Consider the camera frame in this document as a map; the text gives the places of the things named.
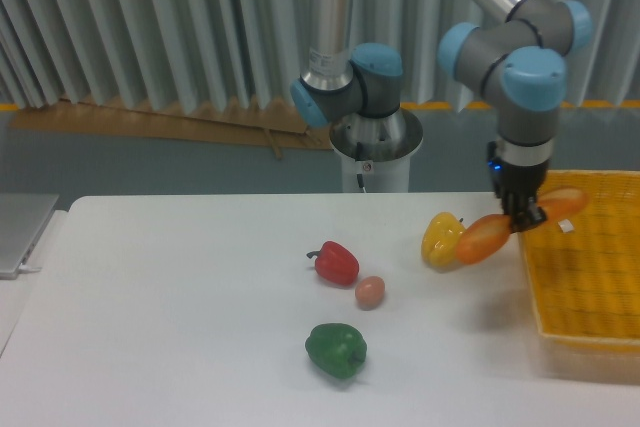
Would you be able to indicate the white paper label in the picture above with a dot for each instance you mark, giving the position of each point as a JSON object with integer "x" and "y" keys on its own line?
{"x": 566, "y": 226}

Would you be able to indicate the grey pleated curtain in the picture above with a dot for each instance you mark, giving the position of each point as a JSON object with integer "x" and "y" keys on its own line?
{"x": 155, "y": 53}

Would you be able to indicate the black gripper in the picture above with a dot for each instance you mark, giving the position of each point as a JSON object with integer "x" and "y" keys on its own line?
{"x": 516, "y": 187}

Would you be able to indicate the red toy bell pepper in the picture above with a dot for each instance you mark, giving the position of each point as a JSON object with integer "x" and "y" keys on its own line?
{"x": 335, "y": 264}

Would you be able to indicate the yellow toy bell pepper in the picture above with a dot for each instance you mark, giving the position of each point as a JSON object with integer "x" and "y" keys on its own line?
{"x": 440, "y": 239}

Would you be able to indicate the green toy bell pepper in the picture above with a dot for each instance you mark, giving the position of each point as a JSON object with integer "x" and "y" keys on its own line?
{"x": 338, "y": 349}

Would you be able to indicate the brown cardboard sheet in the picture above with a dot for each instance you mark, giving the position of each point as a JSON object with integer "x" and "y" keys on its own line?
{"x": 277, "y": 128}

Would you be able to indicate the silver laptop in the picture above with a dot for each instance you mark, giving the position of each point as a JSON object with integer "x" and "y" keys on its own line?
{"x": 24, "y": 217}

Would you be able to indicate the brown toy egg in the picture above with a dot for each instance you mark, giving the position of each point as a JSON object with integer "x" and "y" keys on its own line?
{"x": 370, "y": 292}

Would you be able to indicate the yellow woven basket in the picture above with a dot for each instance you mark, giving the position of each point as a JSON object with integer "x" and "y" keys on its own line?
{"x": 584, "y": 284}

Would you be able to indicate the orange toy baguette bread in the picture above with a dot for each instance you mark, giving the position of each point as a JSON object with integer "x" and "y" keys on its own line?
{"x": 489, "y": 234}

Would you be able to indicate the white charger cable plug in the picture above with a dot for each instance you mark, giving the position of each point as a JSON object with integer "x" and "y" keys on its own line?
{"x": 26, "y": 269}

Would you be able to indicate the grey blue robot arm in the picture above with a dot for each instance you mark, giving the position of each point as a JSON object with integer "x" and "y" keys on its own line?
{"x": 517, "y": 67}

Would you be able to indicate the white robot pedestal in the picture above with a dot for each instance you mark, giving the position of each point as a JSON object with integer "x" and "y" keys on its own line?
{"x": 375, "y": 154}

